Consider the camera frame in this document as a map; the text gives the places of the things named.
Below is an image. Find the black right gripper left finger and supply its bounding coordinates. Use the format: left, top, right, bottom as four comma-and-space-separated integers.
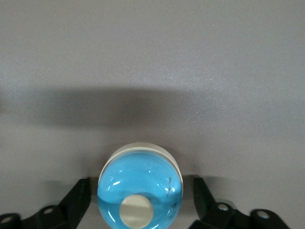
0, 177, 92, 229

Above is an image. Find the table cover mat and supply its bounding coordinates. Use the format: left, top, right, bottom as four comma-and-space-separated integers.
0, 0, 305, 229

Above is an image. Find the blue dome bell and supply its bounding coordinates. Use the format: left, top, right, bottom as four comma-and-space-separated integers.
97, 142, 184, 229

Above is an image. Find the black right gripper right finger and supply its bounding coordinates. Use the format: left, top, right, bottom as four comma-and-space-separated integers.
188, 176, 290, 229

